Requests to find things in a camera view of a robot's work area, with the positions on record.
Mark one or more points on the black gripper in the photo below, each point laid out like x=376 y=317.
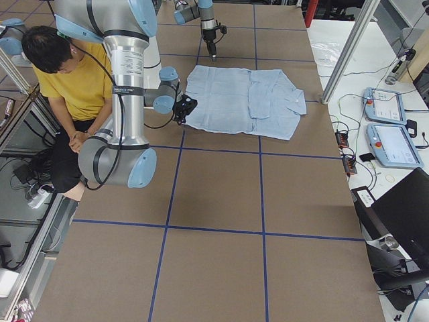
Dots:
x=210 y=37
x=181 y=109

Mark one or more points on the white power strip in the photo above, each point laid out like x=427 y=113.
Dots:
x=42 y=197

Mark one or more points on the person in yellow shirt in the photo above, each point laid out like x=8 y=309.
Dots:
x=73 y=76

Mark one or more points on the orange circuit board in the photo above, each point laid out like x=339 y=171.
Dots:
x=349 y=164
x=342 y=139

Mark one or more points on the clear plastic bag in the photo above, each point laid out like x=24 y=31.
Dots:
x=326 y=53

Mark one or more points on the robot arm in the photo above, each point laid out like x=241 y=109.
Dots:
x=119 y=153
x=186 y=11

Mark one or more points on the light blue button-up shirt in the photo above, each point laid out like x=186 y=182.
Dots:
x=239 y=100

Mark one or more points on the blue teach pendant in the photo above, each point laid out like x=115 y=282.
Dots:
x=384 y=106
x=392 y=146

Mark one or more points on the upper blue teach pendant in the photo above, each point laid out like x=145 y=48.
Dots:
x=384 y=106

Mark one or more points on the lower blue teach pendant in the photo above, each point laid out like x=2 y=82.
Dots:
x=392 y=146

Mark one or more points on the aluminium frame post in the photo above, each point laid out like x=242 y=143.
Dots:
x=351 y=44

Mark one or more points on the brown paper table cover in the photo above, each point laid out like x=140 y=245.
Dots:
x=232 y=227

